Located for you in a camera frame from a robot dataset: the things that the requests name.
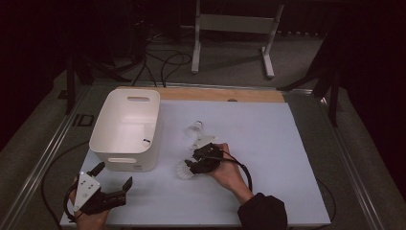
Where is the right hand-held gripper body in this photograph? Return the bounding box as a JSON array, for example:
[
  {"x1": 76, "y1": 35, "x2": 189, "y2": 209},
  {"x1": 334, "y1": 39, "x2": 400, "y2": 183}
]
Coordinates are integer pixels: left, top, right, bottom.
[{"x1": 190, "y1": 134, "x2": 225, "y2": 175}]

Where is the black looped floor cable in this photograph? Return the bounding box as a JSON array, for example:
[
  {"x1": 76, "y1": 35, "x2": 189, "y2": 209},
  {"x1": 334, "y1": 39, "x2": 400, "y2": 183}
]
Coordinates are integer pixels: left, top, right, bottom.
[{"x1": 160, "y1": 52, "x2": 193, "y2": 88}]

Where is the person's right hand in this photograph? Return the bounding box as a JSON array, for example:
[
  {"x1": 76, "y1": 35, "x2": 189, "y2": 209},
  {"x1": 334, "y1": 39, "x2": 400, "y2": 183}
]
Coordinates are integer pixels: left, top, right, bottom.
[{"x1": 208, "y1": 142, "x2": 253, "y2": 195}]

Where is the light blue table mat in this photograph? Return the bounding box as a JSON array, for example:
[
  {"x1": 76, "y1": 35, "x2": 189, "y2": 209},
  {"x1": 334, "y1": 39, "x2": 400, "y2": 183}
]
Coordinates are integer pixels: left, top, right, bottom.
[{"x1": 59, "y1": 99, "x2": 331, "y2": 228}]

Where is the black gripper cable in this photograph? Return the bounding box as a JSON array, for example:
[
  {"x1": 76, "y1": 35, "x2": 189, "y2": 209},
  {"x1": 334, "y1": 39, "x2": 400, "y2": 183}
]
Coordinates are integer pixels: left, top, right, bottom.
[
  {"x1": 210, "y1": 149, "x2": 338, "y2": 230},
  {"x1": 40, "y1": 140, "x2": 91, "y2": 230}
]

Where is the metal floor rail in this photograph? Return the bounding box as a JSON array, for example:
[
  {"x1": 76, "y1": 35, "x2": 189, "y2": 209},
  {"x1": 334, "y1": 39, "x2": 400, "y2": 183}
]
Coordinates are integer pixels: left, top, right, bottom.
[
  {"x1": 319, "y1": 95, "x2": 386, "y2": 230},
  {"x1": 95, "y1": 80, "x2": 315, "y2": 96},
  {"x1": 0, "y1": 85, "x2": 92, "y2": 230}
]

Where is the person's left hand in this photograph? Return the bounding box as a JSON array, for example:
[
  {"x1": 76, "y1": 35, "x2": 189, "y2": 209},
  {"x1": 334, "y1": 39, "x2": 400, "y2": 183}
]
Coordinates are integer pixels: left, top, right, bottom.
[{"x1": 68, "y1": 178, "x2": 110, "y2": 230}]

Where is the white metal stand frame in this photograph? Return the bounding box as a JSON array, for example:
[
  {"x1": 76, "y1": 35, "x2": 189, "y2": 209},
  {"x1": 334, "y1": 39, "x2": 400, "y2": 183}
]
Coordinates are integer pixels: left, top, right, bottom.
[{"x1": 180, "y1": 0, "x2": 285, "y2": 80}]

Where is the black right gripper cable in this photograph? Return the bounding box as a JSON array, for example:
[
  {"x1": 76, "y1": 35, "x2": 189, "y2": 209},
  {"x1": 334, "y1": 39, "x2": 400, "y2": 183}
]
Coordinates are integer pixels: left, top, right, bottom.
[{"x1": 210, "y1": 149, "x2": 338, "y2": 230}]

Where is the black tripod stand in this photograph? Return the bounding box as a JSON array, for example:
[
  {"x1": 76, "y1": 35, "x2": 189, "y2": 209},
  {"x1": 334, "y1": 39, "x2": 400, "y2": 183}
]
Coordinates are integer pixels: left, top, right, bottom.
[
  {"x1": 64, "y1": 47, "x2": 132, "y2": 115},
  {"x1": 277, "y1": 32, "x2": 342, "y2": 128}
]

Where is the black floor socket frame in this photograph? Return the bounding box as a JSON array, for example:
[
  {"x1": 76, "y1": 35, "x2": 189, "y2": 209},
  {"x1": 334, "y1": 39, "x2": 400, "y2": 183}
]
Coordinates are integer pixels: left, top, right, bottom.
[{"x1": 72, "y1": 113, "x2": 96, "y2": 128}]

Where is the black straight floor cable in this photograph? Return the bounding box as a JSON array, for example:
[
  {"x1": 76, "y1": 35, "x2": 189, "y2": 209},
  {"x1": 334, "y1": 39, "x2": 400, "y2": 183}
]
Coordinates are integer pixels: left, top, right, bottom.
[{"x1": 131, "y1": 33, "x2": 159, "y2": 88}]

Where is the white plastic storage box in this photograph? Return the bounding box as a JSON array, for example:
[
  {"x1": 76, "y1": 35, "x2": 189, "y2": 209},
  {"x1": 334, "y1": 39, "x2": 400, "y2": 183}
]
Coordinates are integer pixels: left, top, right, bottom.
[{"x1": 88, "y1": 88, "x2": 163, "y2": 173}]

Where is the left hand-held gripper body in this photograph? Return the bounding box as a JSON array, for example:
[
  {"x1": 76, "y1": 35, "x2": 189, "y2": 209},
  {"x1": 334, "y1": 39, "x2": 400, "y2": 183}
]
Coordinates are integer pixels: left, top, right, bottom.
[{"x1": 73, "y1": 172, "x2": 127, "y2": 216}]

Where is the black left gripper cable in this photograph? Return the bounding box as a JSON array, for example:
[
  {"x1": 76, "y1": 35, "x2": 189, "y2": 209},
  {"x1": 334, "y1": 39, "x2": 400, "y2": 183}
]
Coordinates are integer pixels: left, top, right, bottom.
[{"x1": 40, "y1": 140, "x2": 91, "y2": 230}]

